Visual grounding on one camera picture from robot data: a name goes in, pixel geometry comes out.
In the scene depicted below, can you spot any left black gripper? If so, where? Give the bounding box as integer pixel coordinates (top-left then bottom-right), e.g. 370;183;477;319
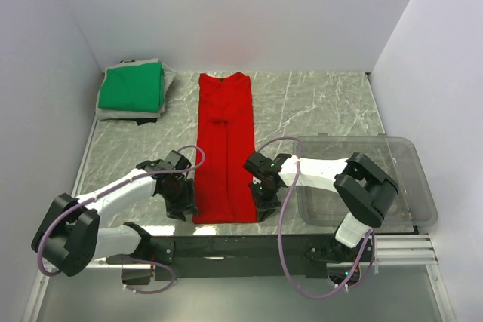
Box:
159;177;198;221

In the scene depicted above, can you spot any red t shirt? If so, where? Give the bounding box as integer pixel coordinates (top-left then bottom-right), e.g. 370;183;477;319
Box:
192;72;257;225

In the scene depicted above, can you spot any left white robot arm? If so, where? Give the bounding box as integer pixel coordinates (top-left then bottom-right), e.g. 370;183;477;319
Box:
31;150;204;277

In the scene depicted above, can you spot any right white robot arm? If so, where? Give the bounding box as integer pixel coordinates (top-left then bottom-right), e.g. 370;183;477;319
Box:
244;152;398;263

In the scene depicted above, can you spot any black base beam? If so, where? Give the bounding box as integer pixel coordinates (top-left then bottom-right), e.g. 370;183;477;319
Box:
136;234;359;278

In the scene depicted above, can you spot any folded green t shirt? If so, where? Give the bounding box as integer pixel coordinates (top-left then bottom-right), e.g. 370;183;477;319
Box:
98;62;164;113

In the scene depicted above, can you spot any folded grey t shirt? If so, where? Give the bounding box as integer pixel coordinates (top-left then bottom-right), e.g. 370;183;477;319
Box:
96;58;177;119

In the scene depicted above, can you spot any clear plastic bin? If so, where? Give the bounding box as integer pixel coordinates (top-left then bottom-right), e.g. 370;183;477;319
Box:
296;133;438;234

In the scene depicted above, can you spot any aluminium rail frame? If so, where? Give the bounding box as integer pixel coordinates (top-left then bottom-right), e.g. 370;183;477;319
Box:
23;71;454;321

